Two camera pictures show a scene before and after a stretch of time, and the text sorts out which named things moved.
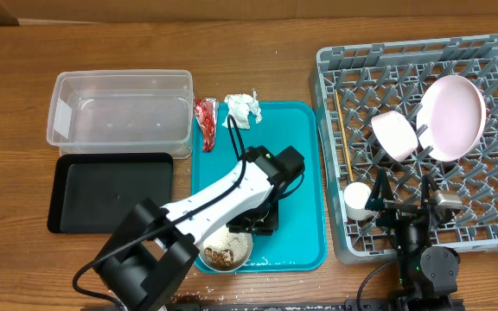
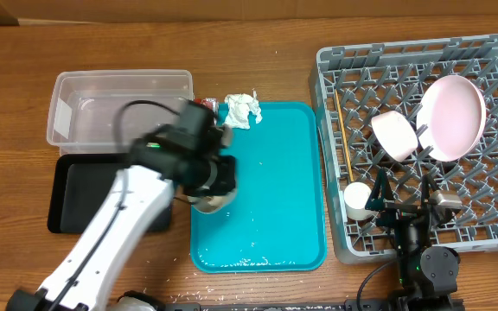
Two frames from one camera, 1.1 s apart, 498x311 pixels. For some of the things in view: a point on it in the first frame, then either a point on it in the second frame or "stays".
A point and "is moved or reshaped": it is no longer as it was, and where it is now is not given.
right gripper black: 379,198 stays
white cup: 355,198 stays
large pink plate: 450,114 stays
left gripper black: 239,223 -> 226,180
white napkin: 239,106 stays
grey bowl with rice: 225,250 is moved or reshaped
